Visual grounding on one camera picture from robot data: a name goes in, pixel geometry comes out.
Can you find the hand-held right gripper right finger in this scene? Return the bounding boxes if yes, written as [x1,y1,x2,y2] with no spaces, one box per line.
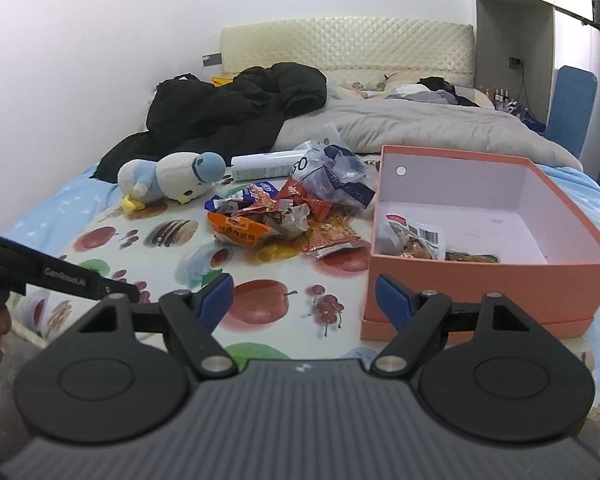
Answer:
[370,274,529,376]

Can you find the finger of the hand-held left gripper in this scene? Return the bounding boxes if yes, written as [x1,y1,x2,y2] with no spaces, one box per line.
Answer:
[102,280,142,306]

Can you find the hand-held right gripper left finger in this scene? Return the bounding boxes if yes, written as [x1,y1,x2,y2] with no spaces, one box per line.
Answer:
[75,272,235,379]

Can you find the white clear snack packet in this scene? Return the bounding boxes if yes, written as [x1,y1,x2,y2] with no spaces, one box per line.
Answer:
[377,215,448,260]

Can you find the pile of snack packets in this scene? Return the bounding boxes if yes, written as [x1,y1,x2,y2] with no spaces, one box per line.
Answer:
[204,180,366,260]

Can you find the orange cardboard box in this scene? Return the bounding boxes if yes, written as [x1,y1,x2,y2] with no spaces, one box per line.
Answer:
[360,145,600,342]

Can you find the orange snack packet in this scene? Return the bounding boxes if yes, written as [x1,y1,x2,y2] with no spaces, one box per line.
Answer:
[445,250,501,264]

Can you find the fruit print mat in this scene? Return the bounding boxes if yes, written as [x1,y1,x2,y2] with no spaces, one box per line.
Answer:
[10,152,386,361]

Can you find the penguin plush toy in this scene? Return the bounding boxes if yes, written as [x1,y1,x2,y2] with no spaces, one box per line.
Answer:
[117,151,227,211]

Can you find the clear plastic bag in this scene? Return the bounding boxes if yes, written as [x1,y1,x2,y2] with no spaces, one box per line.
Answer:
[290,122,381,211]

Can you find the white tube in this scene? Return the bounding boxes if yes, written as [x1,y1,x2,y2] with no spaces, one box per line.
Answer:
[230,150,308,182]

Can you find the grey duvet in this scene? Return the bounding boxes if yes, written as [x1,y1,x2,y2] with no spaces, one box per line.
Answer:
[275,95,583,171]

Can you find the black puffer jacket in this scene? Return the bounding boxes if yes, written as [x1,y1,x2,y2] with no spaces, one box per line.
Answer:
[94,62,328,181]

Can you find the clothes pile on bed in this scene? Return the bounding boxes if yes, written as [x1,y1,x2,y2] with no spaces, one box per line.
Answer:
[385,76,496,108]

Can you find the small bottles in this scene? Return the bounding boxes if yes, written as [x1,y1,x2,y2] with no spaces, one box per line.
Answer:
[485,87,513,111]

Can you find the blue chair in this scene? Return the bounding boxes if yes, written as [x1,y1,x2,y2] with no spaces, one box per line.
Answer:
[545,65,597,158]

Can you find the cream quilted headboard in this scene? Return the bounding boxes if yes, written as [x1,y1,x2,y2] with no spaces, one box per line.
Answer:
[220,16,475,91]

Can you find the grey wall cabinet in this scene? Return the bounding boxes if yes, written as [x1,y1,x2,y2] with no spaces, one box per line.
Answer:
[472,0,596,128]

